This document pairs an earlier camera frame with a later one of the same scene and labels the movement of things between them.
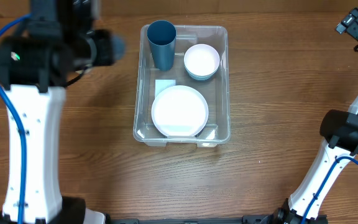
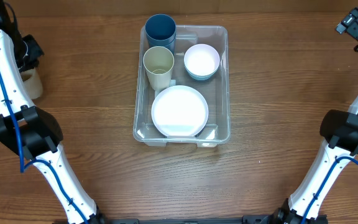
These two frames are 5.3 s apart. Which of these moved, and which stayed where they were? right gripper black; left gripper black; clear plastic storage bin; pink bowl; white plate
Moved: left gripper black
Stayed: right gripper black; pink bowl; white plate; clear plastic storage bin
